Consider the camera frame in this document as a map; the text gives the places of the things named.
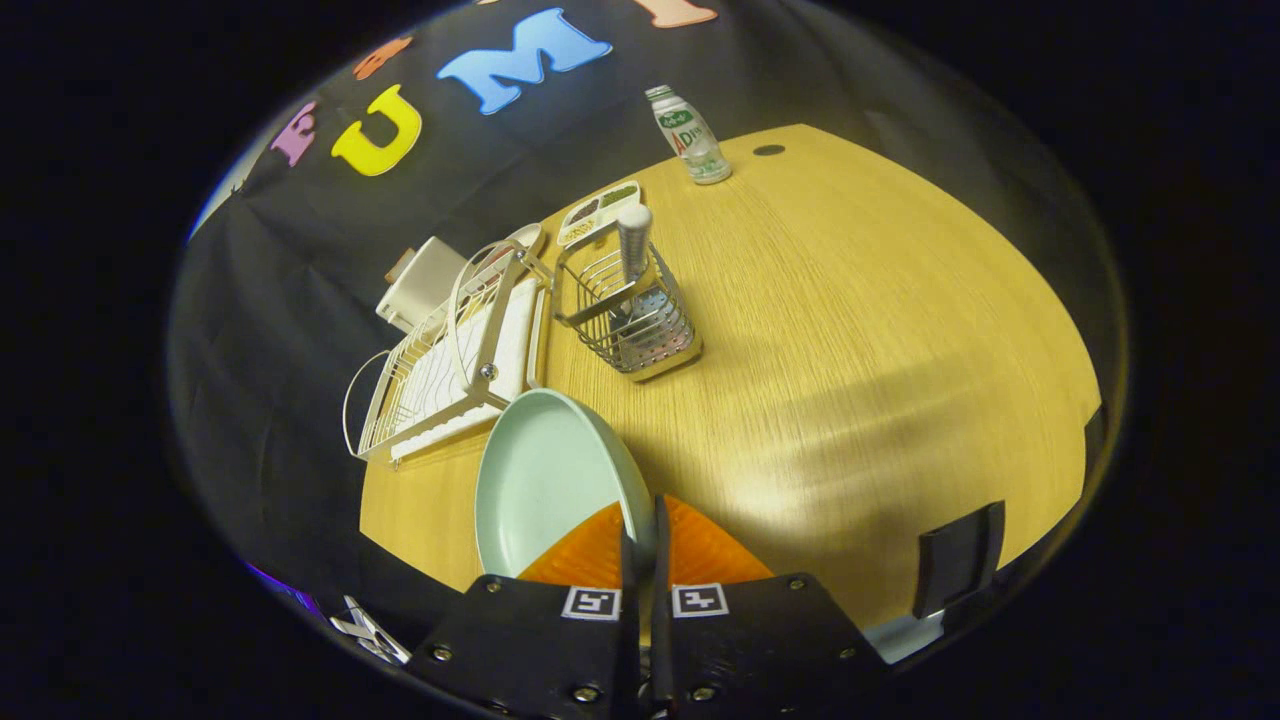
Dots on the white divided dish with beans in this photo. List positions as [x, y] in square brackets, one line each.
[598, 212]

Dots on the grey plate with brown food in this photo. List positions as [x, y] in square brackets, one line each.
[527, 238]

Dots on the pale green plate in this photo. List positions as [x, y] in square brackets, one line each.
[545, 480]

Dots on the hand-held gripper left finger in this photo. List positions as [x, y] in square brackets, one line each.
[540, 650]

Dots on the clear bottle with green label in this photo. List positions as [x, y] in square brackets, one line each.
[692, 140]

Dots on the toast slice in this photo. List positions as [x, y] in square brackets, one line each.
[398, 265]

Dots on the black rectangular panel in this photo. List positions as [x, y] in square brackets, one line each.
[960, 555]

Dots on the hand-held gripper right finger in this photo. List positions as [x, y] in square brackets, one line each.
[750, 650]

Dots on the white toaster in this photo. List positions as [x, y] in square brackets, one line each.
[425, 285]

